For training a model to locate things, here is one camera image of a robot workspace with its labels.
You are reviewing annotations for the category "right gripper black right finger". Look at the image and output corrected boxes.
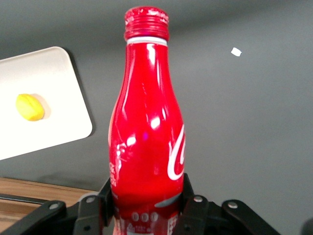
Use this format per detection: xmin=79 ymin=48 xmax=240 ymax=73
xmin=171 ymin=172 xmax=280 ymax=235

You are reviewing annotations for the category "red coke bottle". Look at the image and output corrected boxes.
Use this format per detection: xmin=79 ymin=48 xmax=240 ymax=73
xmin=108 ymin=6 xmax=186 ymax=235

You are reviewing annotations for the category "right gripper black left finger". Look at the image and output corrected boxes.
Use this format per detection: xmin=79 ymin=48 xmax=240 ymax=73
xmin=0 ymin=177 xmax=116 ymax=235

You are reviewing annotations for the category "wooden drawer cabinet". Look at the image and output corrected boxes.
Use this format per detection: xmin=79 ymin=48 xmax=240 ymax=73
xmin=0 ymin=177 xmax=100 ymax=230

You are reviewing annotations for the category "beige plastic tray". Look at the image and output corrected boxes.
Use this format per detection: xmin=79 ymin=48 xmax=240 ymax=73
xmin=0 ymin=46 xmax=94 ymax=161

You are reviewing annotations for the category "yellow lemon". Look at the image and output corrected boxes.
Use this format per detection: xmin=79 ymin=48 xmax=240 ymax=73
xmin=15 ymin=93 xmax=45 ymax=122

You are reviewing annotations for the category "wooden drawer with shorter handle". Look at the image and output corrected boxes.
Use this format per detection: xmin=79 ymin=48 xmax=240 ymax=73
xmin=0 ymin=181 xmax=84 ymax=227

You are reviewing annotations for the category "short black drawer handle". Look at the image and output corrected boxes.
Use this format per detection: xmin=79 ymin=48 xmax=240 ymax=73
xmin=0 ymin=192 xmax=51 ymax=206

